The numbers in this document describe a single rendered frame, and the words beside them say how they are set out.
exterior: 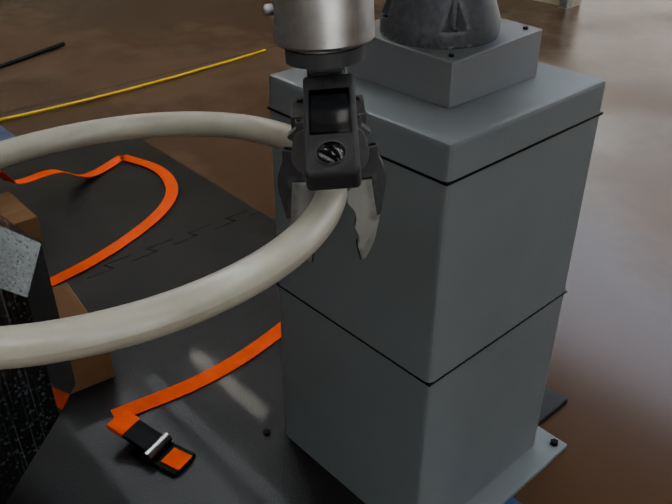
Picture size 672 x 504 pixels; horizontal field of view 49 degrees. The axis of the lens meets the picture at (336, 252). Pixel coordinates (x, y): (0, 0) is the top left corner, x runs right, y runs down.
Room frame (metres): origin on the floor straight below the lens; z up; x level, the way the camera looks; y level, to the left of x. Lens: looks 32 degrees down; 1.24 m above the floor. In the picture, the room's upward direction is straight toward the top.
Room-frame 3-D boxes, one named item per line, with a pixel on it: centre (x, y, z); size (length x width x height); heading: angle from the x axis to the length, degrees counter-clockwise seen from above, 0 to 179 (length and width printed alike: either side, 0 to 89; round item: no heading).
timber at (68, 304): (1.48, 0.68, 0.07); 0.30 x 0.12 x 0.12; 35
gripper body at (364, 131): (0.66, 0.01, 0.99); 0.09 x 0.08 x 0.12; 1
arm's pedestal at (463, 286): (1.19, -0.17, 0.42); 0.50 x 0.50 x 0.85; 42
